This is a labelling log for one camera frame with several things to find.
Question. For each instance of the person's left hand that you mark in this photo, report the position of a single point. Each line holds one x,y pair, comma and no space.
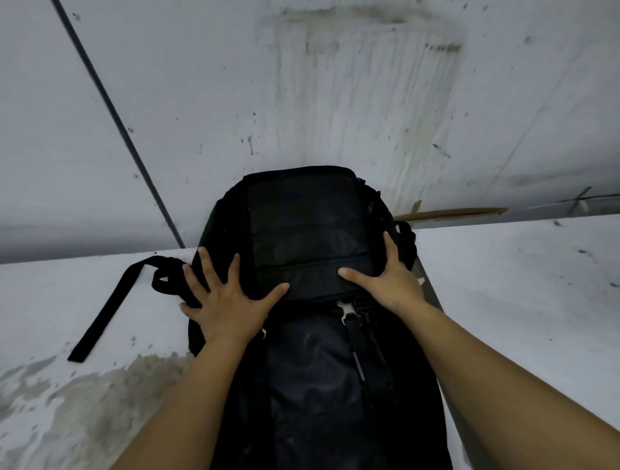
227,312

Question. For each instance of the person's right forearm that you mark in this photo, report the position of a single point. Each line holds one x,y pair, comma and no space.
513,402

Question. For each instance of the stained white table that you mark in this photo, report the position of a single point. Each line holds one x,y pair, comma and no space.
523,300

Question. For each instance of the person's right hand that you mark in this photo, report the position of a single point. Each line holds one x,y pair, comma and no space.
397,288

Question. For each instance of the white table with peeled patch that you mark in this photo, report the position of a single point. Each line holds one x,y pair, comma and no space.
48,300

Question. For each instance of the brown cardboard scrap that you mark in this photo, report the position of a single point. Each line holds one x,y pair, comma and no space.
450,214

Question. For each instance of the person's left forearm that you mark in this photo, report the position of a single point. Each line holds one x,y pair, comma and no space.
184,411

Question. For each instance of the plain black backpack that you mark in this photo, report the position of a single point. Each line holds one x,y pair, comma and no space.
310,377

